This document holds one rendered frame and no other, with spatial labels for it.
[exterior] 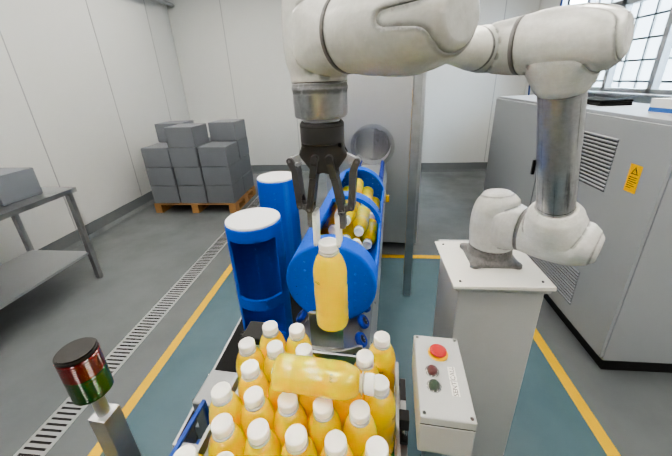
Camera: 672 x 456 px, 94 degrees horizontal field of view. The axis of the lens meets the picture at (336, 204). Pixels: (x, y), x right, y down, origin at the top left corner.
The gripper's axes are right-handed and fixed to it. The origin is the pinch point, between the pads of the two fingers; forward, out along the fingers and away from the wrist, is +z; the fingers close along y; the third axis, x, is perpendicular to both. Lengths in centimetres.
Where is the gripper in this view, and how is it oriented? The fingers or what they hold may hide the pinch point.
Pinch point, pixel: (327, 227)
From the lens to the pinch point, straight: 60.3
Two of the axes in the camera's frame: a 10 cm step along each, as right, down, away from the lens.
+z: 0.4, 9.3, 3.8
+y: -9.8, -0.3, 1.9
